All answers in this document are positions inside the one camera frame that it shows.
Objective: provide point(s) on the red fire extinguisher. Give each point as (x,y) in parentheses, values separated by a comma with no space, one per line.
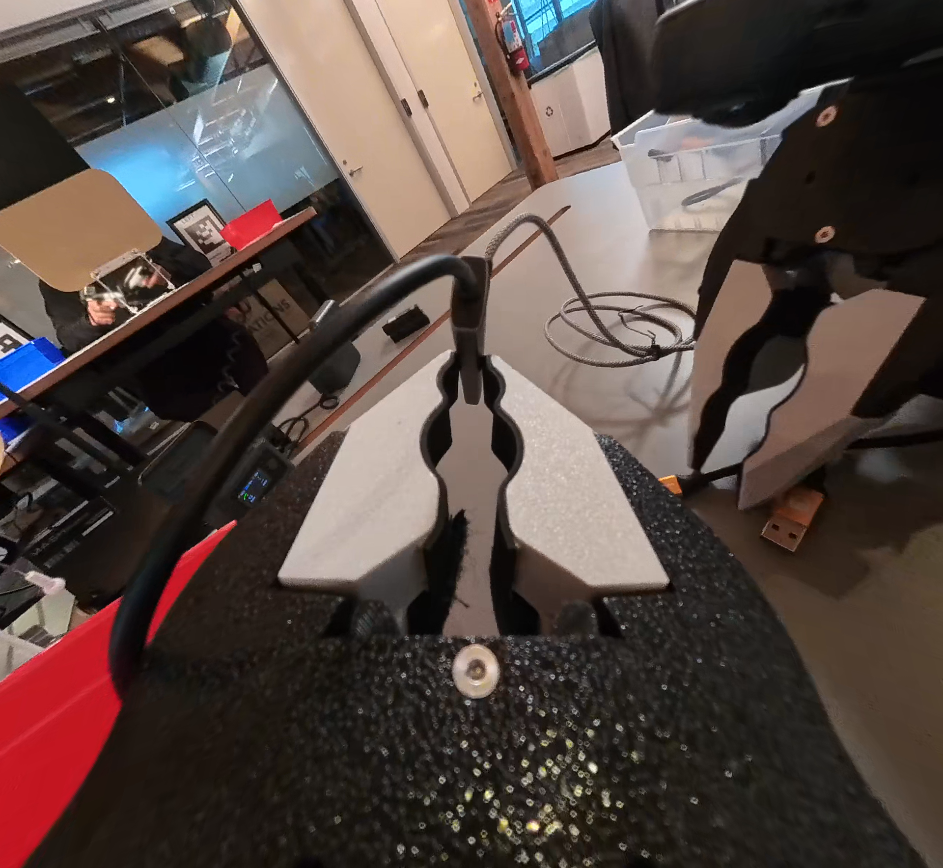
(516,47)

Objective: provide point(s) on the wooden table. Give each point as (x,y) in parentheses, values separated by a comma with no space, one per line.
(221,268)

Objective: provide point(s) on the black battery charger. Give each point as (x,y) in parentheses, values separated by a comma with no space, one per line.
(335,367)

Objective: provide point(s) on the wooden post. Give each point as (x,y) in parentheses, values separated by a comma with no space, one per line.
(530,139)

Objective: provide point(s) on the framed tag sign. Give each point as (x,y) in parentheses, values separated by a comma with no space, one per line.
(199,231)

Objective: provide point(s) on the white recycling cabinet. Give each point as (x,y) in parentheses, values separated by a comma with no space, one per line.
(567,109)

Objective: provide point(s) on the dark jacket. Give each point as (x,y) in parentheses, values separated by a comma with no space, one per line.
(626,50)

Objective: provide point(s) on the glass office partition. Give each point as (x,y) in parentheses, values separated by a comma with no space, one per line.
(221,124)

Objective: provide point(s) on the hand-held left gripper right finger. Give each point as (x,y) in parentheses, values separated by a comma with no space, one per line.
(574,514)

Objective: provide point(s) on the blue bin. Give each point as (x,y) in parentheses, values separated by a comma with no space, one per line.
(29,363)

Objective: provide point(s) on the small black box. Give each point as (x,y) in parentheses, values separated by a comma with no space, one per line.
(405,324)

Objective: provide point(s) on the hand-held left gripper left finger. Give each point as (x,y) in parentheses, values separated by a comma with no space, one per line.
(353,514)

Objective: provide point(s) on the black equipment case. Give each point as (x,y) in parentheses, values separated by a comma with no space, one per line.
(74,536)

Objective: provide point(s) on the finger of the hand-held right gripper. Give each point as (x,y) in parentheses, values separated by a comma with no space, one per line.
(847,352)
(718,360)

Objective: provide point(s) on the white single door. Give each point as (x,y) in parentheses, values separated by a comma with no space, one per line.
(331,109)

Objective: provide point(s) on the black power station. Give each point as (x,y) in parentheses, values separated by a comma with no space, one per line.
(254,485)

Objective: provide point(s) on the clear plastic bin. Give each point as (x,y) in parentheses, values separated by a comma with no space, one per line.
(663,190)

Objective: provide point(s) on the small red bin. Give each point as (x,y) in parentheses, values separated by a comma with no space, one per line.
(250,227)

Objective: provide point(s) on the red plastic part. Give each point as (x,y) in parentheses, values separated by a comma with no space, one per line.
(59,698)

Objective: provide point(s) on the white double door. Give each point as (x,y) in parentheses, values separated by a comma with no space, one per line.
(442,36)

